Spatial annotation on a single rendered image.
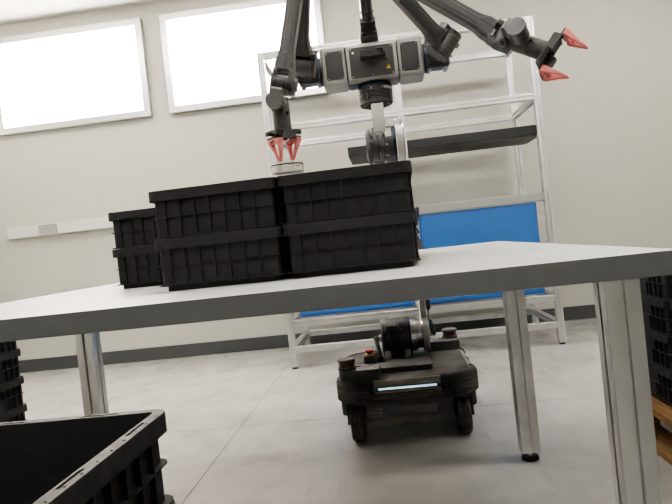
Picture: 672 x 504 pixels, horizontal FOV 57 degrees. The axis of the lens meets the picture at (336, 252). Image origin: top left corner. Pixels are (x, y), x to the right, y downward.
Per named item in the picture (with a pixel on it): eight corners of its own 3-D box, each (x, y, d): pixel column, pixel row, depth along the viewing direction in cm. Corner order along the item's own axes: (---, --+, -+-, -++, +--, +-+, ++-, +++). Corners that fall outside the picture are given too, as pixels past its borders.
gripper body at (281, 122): (302, 134, 197) (299, 111, 197) (275, 134, 191) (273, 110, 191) (291, 138, 202) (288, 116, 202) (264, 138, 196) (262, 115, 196)
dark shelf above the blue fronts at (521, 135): (352, 165, 429) (351, 156, 429) (526, 144, 419) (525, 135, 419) (348, 156, 384) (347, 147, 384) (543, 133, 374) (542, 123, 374)
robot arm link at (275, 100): (299, 80, 197) (272, 76, 198) (293, 71, 186) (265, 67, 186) (294, 117, 198) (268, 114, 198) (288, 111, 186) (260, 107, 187)
